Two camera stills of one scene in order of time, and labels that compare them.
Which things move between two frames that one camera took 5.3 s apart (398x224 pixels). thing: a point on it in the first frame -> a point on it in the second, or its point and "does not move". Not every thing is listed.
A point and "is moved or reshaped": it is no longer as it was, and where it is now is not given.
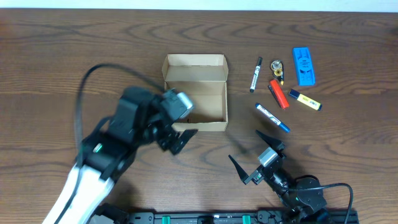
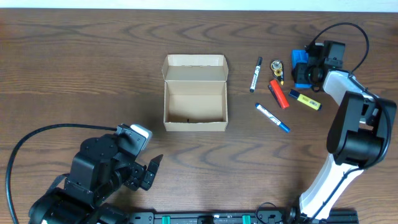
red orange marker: [278, 94] does not move
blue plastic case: [304, 68] is moved or reshaped
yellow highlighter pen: [305, 99] does not move
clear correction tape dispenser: [277, 66] does not move
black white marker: [255, 76] does not move
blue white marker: [272, 118] does not move
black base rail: [285, 216] does not move
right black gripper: [261, 169] -> [299, 73]
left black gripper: [170, 140] -> [140, 175]
